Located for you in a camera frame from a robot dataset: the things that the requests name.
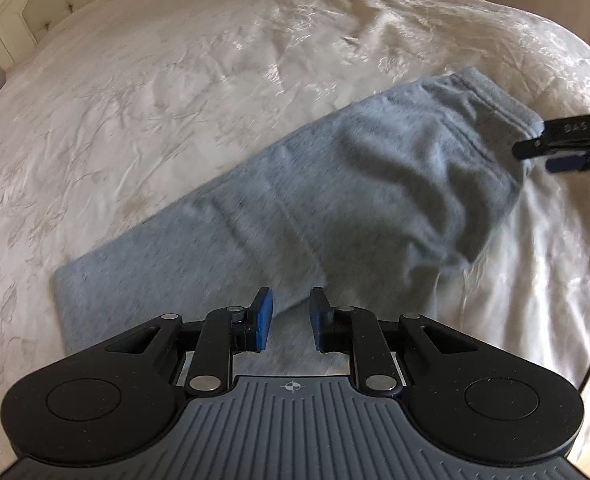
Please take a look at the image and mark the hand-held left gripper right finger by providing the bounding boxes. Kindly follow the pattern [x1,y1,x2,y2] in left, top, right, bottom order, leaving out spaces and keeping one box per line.
[309,286,476,395]

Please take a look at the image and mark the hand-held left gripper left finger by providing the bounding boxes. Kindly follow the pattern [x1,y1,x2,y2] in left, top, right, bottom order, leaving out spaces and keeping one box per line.
[106,286,275,395]

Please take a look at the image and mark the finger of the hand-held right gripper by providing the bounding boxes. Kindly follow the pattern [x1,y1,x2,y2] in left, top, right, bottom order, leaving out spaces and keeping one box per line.
[546,154,590,177]
[512,112,590,162]

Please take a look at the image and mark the grey pants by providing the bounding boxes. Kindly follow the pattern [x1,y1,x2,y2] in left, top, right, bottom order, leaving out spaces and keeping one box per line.
[52,66,546,377]

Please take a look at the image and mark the cream patterned bedspread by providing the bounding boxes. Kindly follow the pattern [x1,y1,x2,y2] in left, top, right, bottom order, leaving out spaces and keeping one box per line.
[0,0,590,467]

